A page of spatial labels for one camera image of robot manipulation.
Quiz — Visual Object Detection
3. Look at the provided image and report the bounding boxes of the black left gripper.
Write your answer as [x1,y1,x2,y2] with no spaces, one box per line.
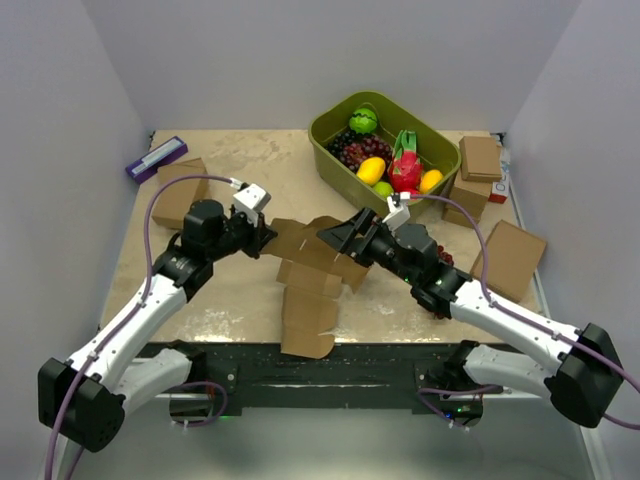
[208,206,278,262]

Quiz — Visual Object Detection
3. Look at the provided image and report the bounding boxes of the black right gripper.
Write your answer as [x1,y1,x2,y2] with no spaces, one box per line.
[317,206,418,286]

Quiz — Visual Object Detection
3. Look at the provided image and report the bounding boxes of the brown cardboard box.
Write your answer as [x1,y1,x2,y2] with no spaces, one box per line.
[263,216,369,359]

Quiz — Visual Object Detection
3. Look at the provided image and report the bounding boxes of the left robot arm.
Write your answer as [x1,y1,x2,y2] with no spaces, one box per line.
[37,198,277,453]

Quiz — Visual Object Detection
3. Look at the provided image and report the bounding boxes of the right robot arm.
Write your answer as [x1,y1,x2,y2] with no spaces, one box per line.
[317,208,623,428]

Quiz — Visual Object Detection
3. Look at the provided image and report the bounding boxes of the folded cardboard box upper left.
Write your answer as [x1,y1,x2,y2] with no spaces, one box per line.
[151,158,210,230]

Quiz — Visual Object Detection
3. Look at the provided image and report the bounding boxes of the bottom stacked cardboard box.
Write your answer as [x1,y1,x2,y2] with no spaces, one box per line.
[442,206,481,229]

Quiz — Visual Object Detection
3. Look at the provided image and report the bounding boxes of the stacked cardboard box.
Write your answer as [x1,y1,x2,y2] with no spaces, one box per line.
[449,172,492,220]
[459,136,502,183]
[442,206,481,229]

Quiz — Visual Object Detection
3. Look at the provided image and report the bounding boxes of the middle stacked cardboard box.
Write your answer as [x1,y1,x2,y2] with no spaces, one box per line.
[449,172,492,220]

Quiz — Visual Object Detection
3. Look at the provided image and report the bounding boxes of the purple flat box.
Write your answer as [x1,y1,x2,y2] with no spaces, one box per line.
[125,136,188,185]

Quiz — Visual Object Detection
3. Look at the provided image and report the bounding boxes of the top stacked cardboard box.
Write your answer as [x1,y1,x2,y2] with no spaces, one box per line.
[459,136,502,183]

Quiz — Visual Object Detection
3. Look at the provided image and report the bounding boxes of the red white small box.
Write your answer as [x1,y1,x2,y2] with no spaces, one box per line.
[488,179,509,204]

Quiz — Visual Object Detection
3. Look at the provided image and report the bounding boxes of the large folded cardboard box right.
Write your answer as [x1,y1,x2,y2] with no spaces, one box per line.
[486,220,547,303]

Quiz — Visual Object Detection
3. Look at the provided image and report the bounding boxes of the green lime toy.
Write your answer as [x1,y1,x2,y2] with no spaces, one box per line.
[373,181,395,198]

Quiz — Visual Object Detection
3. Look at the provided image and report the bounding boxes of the yellow mango toy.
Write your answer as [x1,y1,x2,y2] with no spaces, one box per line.
[356,157,386,186]

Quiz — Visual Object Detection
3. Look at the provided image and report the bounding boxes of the red dragon fruit toy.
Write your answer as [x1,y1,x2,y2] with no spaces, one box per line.
[387,130,423,192]

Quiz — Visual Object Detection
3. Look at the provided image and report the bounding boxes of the dark grapes in bin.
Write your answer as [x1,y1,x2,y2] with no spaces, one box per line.
[327,130,392,173]

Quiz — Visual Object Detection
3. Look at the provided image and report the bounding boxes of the orange yellow fruit toy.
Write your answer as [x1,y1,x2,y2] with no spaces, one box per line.
[418,169,444,194]

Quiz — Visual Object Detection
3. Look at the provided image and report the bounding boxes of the dark red grape bunch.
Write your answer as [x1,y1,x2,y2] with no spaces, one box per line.
[437,245,454,266]

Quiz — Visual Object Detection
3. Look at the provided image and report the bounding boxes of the green round fruit toy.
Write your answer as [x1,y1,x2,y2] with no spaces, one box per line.
[348,107,378,134]

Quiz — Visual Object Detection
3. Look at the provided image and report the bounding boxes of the green plastic bin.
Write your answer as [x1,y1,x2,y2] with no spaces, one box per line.
[308,91,461,213]

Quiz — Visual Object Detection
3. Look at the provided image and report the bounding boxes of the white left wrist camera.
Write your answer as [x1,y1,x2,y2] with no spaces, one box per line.
[232,184,271,225]

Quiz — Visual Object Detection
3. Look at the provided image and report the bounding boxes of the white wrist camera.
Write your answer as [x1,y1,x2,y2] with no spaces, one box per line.
[232,184,271,225]
[383,192,411,232]

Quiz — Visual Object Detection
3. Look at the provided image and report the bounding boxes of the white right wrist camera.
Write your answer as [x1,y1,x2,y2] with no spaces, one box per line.
[383,192,411,232]

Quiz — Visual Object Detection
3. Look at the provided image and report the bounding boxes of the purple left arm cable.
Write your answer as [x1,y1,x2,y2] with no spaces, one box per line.
[43,173,237,480]

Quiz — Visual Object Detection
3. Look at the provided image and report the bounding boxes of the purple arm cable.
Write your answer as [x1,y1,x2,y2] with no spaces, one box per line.
[43,173,237,480]
[408,193,640,430]

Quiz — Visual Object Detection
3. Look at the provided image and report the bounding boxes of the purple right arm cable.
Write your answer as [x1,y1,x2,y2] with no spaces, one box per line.
[408,193,640,430]

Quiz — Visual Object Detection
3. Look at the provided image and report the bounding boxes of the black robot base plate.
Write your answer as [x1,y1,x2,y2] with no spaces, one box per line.
[170,340,482,421]

